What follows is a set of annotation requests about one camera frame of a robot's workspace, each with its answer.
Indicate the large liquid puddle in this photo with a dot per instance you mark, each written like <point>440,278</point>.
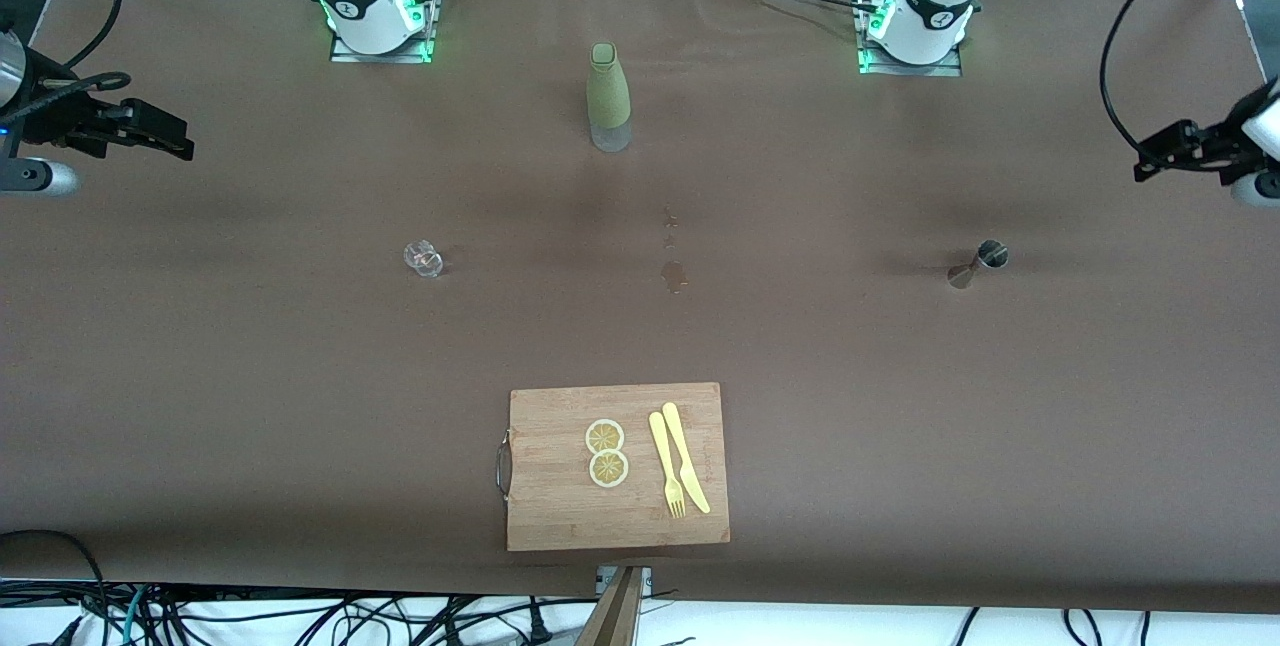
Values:
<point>674,276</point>

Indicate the lemon slice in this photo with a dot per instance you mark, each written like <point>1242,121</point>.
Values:
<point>608,469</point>
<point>604,436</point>

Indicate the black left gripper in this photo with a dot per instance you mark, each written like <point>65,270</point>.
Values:
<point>1206,144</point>

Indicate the yellow plastic fork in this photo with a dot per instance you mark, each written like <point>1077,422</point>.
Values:
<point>664,456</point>

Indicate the steel jigger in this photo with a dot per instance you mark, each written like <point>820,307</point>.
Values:
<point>990,253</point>

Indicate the small clear glass beaker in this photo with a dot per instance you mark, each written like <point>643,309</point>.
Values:
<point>422,258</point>

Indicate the green sleeved glass bottle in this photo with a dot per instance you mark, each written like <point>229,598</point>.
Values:
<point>608,91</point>

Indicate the wooden cutting board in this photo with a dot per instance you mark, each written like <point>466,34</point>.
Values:
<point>560,506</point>

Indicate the yellow plastic knife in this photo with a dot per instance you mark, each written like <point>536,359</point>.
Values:
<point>681,446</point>

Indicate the brown table cover sheet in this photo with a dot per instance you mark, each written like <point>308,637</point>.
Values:
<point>300,376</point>

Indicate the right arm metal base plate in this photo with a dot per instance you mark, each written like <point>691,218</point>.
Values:
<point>380,57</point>

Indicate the wooden post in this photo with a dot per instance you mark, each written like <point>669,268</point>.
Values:
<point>612,616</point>

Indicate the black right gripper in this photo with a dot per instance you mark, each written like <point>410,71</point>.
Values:
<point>62,120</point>

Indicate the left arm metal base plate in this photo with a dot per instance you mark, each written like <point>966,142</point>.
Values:
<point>910,71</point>

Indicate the silver metal bracket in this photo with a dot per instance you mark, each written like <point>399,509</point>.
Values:
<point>603,578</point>

